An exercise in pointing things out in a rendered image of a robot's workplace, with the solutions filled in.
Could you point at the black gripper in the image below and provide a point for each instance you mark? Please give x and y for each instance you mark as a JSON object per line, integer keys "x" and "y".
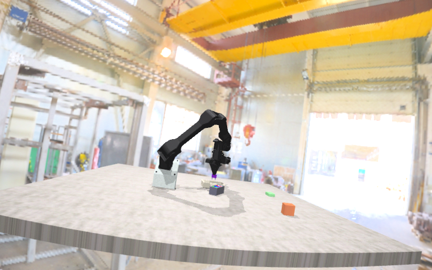
{"x": 214, "y": 162}

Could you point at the orange cube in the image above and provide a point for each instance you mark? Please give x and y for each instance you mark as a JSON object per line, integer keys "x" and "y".
{"x": 288, "y": 209}

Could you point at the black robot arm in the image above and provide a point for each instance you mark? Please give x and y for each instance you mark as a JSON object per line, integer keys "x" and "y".
{"x": 170, "y": 149}

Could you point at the beige square tray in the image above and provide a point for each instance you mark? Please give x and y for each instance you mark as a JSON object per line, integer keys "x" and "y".
{"x": 208, "y": 183}

